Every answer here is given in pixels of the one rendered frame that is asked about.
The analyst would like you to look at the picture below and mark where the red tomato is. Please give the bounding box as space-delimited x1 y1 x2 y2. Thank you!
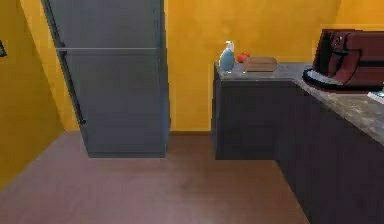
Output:
236 52 251 64

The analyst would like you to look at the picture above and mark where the black fridge handle bar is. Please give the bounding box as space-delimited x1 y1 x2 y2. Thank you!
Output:
43 0 66 49
58 49 87 126

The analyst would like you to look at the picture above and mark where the pale teal flat object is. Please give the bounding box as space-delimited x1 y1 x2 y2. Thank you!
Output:
367 90 384 105

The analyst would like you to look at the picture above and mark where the blue soap dispenser bottle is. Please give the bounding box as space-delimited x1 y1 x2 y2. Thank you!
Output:
218 40 236 73

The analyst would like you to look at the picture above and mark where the grey fridge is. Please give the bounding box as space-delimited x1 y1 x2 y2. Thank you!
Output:
41 0 171 159

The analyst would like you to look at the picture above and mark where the dark kitchen counter cabinet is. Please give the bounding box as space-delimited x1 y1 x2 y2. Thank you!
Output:
211 61 384 224

